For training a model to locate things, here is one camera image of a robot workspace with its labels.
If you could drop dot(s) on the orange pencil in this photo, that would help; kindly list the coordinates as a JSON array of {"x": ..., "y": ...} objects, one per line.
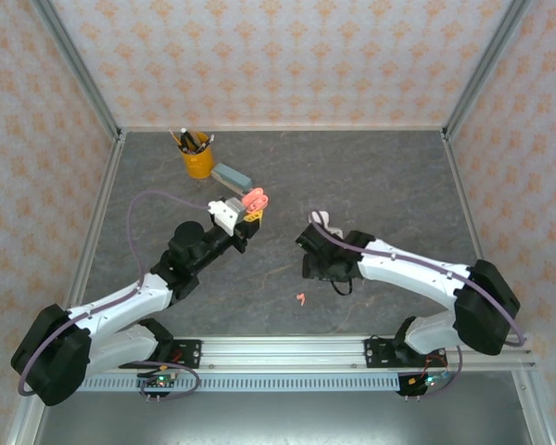
[{"x": 174, "y": 138}]

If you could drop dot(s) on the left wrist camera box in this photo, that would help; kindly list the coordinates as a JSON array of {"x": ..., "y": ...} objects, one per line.
[{"x": 224, "y": 215}]

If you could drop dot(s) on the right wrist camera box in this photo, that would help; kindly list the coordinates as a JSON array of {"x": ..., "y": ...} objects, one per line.
[{"x": 324, "y": 220}]

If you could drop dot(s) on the small circuit board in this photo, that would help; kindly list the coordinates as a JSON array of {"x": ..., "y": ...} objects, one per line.
[
  {"x": 160, "y": 381},
  {"x": 428, "y": 382}
]

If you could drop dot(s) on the aluminium table side rail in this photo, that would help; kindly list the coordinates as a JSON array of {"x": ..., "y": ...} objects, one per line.
[
  {"x": 459, "y": 176},
  {"x": 97, "y": 208}
]

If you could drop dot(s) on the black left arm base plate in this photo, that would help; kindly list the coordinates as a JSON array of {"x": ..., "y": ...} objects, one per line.
[{"x": 187, "y": 354}]

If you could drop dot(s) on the aluminium table back rail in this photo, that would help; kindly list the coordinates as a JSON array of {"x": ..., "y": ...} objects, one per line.
[{"x": 306, "y": 128}]

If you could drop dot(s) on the grey pen with white tip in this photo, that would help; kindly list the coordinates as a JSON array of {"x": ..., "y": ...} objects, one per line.
[{"x": 207, "y": 141}]

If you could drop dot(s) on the aluminium frame post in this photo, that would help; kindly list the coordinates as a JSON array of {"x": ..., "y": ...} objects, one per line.
[
  {"x": 490, "y": 60},
  {"x": 73, "y": 60}
]

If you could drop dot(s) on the aluminium frame leg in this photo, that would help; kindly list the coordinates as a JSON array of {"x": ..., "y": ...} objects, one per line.
[
  {"x": 541, "y": 417},
  {"x": 21, "y": 424}
]

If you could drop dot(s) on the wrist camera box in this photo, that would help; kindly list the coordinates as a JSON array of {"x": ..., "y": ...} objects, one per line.
[
  {"x": 224, "y": 215},
  {"x": 324, "y": 220}
]

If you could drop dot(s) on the yellow metal pen holder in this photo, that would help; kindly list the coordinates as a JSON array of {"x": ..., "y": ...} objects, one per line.
[{"x": 198, "y": 164}]

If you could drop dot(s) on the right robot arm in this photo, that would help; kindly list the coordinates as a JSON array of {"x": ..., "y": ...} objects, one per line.
[{"x": 412, "y": 273}]

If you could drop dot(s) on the aluminium mounting rail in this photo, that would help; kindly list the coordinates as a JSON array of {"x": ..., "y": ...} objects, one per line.
[{"x": 282, "y": 352}]

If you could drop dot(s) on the black pen with white cap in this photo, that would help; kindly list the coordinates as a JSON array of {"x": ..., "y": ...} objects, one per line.
[{"x": 184, "y": 136}]

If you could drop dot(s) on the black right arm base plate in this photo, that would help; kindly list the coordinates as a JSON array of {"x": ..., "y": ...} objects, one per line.
[{"x": 377, "y": 354}]

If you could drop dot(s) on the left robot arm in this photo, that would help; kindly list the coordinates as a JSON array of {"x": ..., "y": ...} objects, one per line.
[{"x": 120, "y": 306}]

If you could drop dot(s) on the black marker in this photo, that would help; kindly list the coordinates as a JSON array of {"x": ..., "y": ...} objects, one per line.
[{"x": 194, "y": 143}]

